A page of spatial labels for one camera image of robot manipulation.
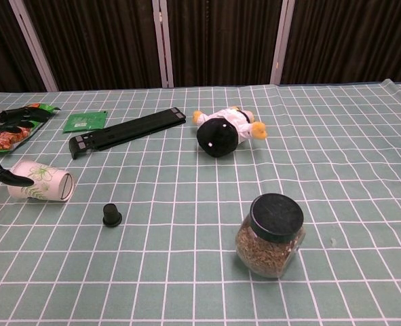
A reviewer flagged plush doll white shirt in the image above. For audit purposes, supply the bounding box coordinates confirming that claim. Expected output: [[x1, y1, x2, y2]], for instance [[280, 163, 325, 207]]
[[192, 105, 268, 159]]

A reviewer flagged green orange snack bag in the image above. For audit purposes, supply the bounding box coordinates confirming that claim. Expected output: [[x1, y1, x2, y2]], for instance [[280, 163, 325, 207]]
[[0, 103, 61, 156]]

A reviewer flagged green tea sachet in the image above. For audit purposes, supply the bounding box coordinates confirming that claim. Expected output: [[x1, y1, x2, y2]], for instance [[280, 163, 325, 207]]
[[62, 110, 109, 132]]

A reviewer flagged dark brown curtain panel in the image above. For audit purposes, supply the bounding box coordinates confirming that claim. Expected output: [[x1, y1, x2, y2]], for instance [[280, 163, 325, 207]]
[[22, 0, 164, 92], [166, 0, 283, 88], [0, 0, 49, 96], [280, 0, 401, 84]]

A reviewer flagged small black stopper cap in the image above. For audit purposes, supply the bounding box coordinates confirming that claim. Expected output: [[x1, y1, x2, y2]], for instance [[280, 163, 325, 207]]
[[102, 203, 123, 227]]

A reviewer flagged green white grid tablecloth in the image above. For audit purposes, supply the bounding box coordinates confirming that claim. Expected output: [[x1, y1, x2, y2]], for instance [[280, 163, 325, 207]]
[[0, 78, 401, 326]]

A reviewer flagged white partition post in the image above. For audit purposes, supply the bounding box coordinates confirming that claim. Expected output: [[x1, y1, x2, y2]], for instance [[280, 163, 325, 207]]
[[151, 0, 174, 88], [270, 0, 295, 84], [9, 0, 59, 92]]

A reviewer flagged glass jar black lid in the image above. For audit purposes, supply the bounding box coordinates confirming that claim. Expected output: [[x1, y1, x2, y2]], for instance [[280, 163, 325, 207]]
[[234, 193, 305, 279]]

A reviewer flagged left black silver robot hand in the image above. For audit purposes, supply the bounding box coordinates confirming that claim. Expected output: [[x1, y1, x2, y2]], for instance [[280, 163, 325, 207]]
[[0, 104, 54, 187]]

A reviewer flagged long black bar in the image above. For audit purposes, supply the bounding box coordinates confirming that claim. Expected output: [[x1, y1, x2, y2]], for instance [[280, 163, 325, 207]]
[[69, 107, 187, 160]]

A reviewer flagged white floral paper cup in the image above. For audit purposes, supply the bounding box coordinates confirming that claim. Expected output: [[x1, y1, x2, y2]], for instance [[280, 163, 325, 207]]
[[7, 160, 75, 203]]

